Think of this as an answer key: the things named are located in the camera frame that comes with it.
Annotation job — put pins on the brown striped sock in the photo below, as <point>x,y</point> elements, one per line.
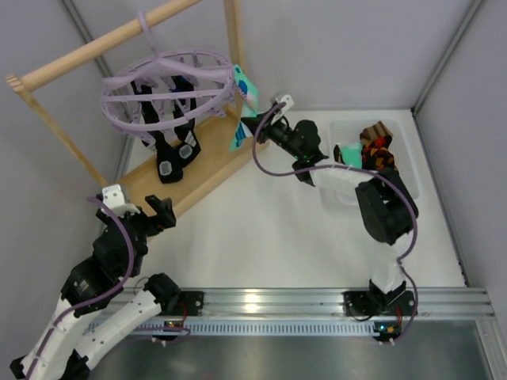
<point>374,132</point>

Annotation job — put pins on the white slotted cable duct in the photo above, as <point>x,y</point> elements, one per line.
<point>198,327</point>

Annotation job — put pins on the aluminium mounting rail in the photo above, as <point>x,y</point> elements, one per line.
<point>439,303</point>

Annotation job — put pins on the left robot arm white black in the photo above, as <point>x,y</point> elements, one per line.
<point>67,349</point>

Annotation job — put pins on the white plastic basket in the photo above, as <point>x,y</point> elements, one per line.
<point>346,132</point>

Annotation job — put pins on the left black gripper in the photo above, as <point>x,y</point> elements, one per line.
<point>146,218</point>

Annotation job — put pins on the mint green sock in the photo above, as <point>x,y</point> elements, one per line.
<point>249,94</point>
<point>351,155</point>

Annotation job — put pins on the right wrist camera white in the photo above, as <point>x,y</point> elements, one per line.
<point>282,102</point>

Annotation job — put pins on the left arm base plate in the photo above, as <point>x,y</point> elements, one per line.
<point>189,304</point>

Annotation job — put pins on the wooden hanging rack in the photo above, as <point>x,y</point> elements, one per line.
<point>211,169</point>

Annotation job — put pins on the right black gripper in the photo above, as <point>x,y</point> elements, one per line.
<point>262,130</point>

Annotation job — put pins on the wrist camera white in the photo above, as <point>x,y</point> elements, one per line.
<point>117,202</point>
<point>282,102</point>

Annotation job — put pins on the purple round clip hanger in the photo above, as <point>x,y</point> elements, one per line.
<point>166,90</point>

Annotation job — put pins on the black sport sock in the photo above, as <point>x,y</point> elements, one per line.
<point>189,147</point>
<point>168,163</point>

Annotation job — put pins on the mint green sock in basket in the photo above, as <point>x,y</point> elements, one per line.
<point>351,155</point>

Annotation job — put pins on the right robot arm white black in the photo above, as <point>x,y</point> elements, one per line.
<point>387,210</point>

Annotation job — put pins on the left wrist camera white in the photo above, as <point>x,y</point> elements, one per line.
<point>117,202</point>

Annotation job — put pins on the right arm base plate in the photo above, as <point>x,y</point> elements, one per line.
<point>361,304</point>

